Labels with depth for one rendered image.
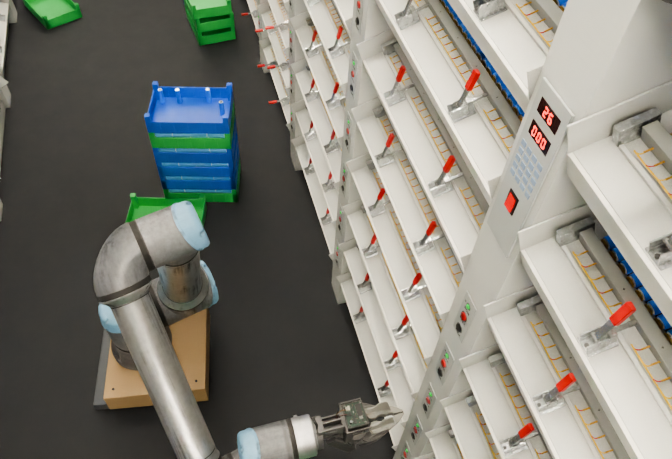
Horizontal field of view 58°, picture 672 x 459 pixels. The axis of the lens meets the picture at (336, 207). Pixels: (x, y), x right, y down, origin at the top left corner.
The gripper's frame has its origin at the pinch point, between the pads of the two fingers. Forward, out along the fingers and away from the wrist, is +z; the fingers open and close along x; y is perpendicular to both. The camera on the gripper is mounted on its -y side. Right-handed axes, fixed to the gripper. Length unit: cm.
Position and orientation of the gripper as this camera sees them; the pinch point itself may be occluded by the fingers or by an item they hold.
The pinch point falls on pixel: (397, 414)
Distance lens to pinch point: 150.8
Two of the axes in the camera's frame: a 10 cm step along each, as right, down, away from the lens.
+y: 0.5, -6.3, -7.7
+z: 9.6, -1.8, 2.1
